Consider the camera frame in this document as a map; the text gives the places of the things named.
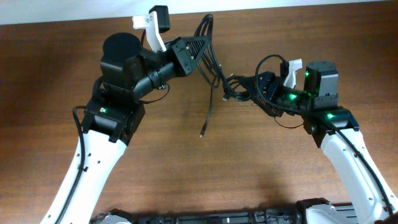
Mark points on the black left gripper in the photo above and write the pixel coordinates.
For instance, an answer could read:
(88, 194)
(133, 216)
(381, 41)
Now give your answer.
(182, 57)

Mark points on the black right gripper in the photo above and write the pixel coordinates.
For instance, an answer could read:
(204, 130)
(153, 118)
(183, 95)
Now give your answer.
(270, 79)

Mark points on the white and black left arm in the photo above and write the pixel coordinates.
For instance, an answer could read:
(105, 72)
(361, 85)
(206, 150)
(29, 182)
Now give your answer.
(113, 114)

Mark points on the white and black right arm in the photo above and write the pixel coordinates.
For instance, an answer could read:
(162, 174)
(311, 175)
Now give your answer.
(333, 128)

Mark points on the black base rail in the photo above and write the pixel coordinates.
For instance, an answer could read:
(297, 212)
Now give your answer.
(313, 210)

